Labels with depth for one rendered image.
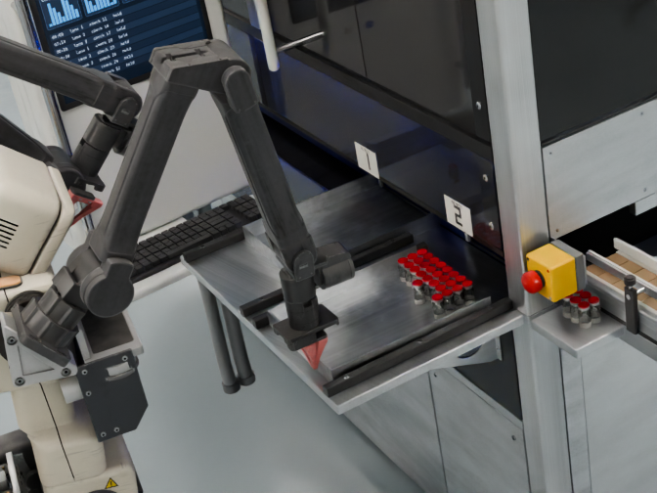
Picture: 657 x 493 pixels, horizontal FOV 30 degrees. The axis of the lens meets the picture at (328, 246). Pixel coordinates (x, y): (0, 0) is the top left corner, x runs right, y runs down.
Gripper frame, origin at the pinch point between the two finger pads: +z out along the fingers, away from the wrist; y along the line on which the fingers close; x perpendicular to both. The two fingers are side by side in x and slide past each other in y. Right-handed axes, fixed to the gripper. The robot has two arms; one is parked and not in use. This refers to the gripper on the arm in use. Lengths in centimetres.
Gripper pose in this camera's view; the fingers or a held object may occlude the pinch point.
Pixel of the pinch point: (313, 364)
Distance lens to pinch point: 220.1
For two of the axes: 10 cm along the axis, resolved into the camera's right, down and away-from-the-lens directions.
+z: 1.5, 8.6, 4.9
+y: 8.6, -3.6, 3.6
